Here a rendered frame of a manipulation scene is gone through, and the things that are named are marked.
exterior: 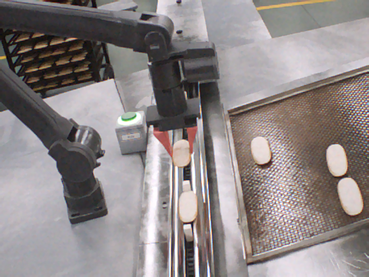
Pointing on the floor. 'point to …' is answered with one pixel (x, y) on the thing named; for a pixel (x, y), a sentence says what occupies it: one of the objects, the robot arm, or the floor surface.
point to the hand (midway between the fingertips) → (180, 150)
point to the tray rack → (56, 57)
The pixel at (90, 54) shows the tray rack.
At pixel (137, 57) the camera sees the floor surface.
